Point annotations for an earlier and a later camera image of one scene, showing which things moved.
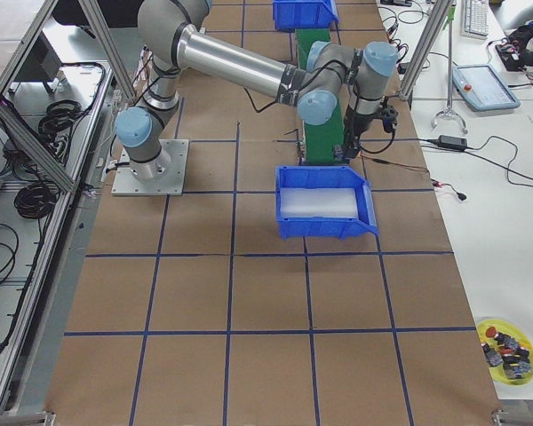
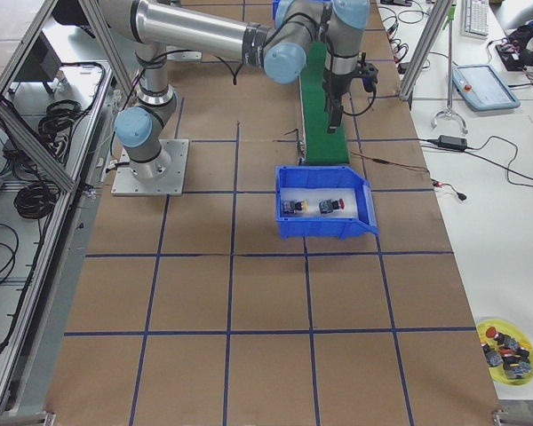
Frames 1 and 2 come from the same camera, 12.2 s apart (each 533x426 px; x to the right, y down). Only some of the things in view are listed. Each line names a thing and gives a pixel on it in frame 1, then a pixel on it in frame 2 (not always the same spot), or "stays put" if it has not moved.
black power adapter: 453,142 stays put
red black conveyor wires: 434,182 stays put
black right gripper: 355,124 to 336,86
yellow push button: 338,152 to 295,206
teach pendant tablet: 482,88 stays put
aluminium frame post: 434,26 stays put
